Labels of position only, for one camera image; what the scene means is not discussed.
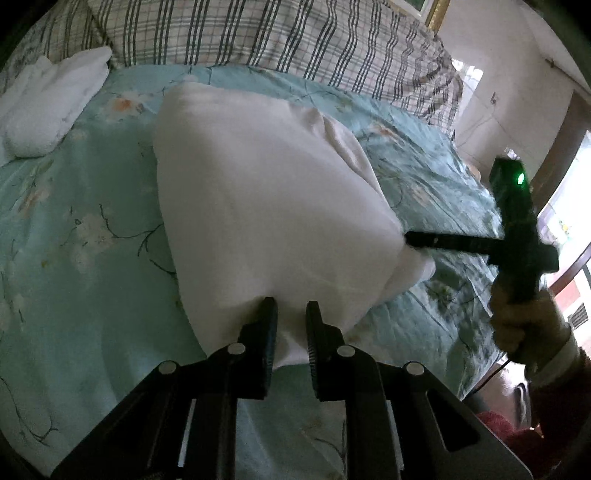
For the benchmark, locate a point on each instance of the bright window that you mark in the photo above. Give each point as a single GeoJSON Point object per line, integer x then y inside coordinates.
{"type": "Point", "coordinates": [570, 230]}

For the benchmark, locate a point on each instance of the wooden door frame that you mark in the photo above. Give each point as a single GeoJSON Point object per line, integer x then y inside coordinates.
{"type": "Point", "coordinates": [561, 138]}

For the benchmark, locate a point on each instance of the white folded towel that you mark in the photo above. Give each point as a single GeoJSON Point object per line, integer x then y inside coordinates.
{"type": "Point", "coordinates": [51, 101]}

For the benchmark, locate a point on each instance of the person's right forearm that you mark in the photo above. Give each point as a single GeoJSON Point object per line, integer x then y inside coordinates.
{"type": "Point", "coordinates": [565, 397]}

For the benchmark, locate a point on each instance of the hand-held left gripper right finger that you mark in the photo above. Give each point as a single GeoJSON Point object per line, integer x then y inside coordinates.
{"type": "Point", "coordinates": [317, 346]}

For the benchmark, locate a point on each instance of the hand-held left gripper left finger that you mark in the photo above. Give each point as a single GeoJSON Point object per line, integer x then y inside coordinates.
{"type": "Point", "coordinates": [267, 341]}

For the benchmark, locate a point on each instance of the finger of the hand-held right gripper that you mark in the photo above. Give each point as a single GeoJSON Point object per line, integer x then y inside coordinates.
{"type": "Point", "coordinates": [443, 242]}

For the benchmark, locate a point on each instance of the plaid pillow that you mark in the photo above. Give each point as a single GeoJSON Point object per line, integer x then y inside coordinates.
{"type": "Point", "coordinates": [277, 37]}

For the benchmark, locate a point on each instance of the teal floral bed sheet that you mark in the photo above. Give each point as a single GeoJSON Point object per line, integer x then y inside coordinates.
{"type": "Point", "coordinates": [69, 277]}

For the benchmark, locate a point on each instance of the person's right hand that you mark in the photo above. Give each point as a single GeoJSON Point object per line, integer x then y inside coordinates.
{"type": "Point", "coordinates": [531, 323]}

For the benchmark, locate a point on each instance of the gold framed wall picture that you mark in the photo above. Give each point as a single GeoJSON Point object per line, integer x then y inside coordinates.
{"type": "Point", "coordinates": [436, 11]}

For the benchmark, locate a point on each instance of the person's red clothing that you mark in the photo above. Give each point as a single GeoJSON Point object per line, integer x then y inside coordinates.
{"type": "Point", "coordinates": [501, 427]}

